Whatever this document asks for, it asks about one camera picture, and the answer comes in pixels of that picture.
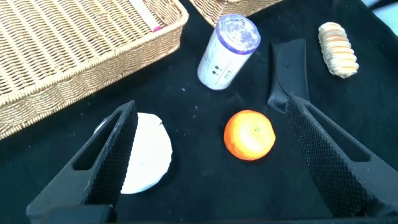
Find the mandarin orange with green stem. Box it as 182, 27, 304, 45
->
223, 110, 277, 162

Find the white round lid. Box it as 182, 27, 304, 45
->
93, 112, 174, 195

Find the purple topped bag roll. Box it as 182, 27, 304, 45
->
197, 14, 261, 91

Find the wicker basket holding food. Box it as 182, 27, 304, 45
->
188, 0, 284, 27

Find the black glasses case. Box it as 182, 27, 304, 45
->
267, 39, 311, 113

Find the ridged long bread loaf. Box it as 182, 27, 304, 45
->
318, 21, 360, 79

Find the white pen pink cap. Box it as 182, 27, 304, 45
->
130, 0, 163, 33

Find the wicker basket holding mug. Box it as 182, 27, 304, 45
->
0, 0, 190, 141

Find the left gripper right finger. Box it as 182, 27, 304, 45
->
284, 93, 398, 218

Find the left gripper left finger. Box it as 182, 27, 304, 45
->
25, 100, 139, 219

